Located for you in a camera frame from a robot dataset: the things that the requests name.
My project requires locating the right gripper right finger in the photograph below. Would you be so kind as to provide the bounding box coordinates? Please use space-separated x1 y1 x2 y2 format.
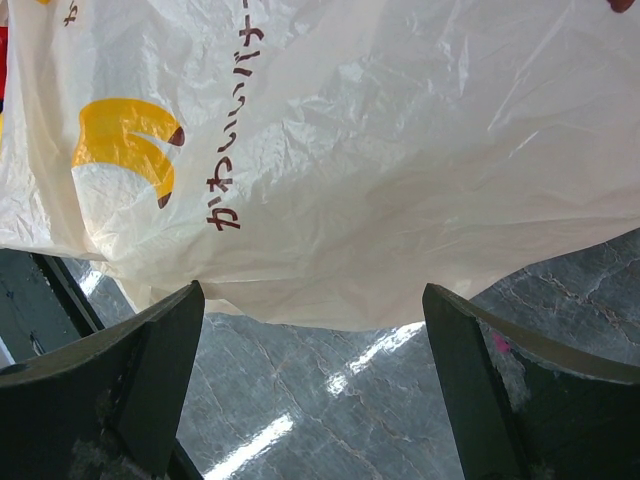
422 284 639 479

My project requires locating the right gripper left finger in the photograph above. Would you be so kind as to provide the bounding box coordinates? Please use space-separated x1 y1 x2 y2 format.
1 282 204 479

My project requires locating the banana print plastic bag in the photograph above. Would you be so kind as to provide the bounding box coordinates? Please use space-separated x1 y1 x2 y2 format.
1 1 639 331

